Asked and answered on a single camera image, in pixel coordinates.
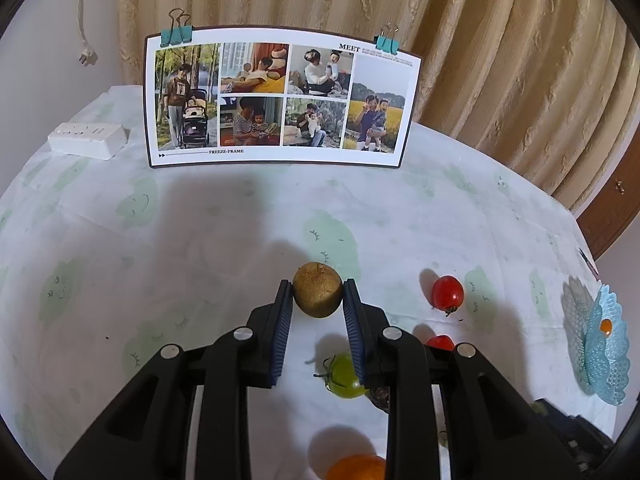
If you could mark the white green printed tablecloth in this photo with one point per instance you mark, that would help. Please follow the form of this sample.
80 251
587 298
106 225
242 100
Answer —
200 260

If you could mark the metal door knob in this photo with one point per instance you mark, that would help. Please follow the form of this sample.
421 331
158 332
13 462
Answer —
620 186

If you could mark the small orange kumquat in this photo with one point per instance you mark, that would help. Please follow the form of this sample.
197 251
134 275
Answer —
605 326

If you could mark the white power strip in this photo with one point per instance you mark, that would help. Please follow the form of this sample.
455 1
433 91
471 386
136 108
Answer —
87 139

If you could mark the dark brown fruit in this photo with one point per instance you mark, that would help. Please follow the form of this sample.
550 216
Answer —
379 396

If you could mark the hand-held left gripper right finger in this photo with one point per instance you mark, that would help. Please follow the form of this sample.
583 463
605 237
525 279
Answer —
352 327

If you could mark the red tomato with stem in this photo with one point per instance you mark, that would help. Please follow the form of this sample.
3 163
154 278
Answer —
447 294

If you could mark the thin pen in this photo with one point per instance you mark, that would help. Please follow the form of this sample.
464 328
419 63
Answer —
589 262

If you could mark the green tomato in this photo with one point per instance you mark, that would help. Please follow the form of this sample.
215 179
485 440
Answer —
342 377

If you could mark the blue plastic lattice basket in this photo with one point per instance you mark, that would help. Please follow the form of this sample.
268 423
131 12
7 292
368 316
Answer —
607 355

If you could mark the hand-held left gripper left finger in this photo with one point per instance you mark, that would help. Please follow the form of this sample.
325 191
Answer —
284 327

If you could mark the brown wooden door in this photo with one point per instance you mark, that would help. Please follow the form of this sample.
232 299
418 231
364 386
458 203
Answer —
612 210

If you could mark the brown kiwi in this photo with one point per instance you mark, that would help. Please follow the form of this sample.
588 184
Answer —
317 290

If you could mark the photo collage board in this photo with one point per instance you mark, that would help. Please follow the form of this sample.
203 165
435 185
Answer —
280 100

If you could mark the teal binder clip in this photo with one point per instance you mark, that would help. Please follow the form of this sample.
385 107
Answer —
387 42
176 30

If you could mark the large orange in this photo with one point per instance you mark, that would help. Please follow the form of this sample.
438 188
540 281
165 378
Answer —
357 469

